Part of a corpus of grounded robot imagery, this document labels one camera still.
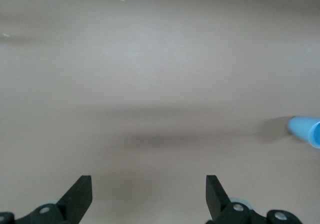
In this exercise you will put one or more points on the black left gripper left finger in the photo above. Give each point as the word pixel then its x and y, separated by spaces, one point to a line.
pixel 75 199

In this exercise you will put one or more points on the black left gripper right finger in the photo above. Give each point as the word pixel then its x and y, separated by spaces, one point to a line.
pixel 216 199

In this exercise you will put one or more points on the blue plastic cup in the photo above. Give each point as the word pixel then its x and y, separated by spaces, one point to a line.
pixel 302 130

